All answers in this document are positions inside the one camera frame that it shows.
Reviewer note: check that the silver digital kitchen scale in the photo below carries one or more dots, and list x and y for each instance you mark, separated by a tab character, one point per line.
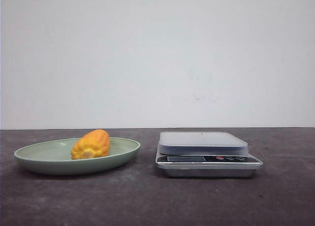
205	154

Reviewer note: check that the yellow corn cob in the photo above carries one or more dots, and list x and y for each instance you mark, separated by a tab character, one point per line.
92	145

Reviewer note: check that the light green plate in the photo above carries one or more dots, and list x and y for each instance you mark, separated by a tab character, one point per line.
54	157

